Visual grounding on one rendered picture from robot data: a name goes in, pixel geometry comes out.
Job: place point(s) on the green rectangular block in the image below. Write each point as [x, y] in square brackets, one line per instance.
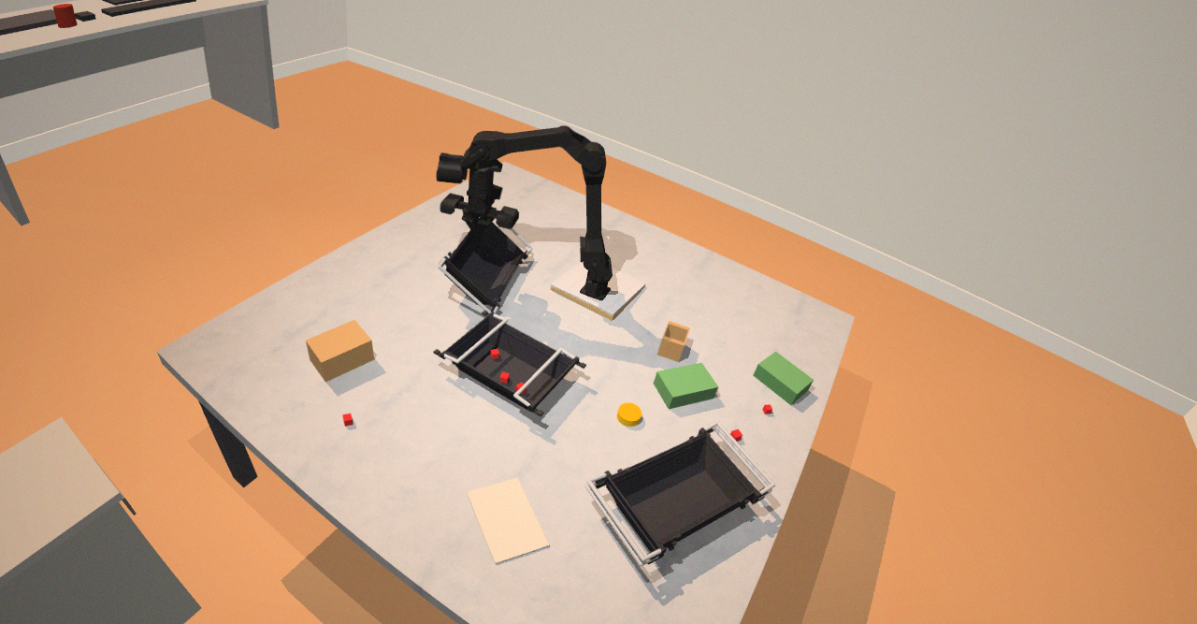
[685, 385]
[783, 378]

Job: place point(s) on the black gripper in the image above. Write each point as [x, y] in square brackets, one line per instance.
[480, 202]

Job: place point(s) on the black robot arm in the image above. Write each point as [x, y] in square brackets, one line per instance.
[481, 159]

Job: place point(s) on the orange short cylinder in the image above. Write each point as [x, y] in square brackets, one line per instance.
[629, 414]

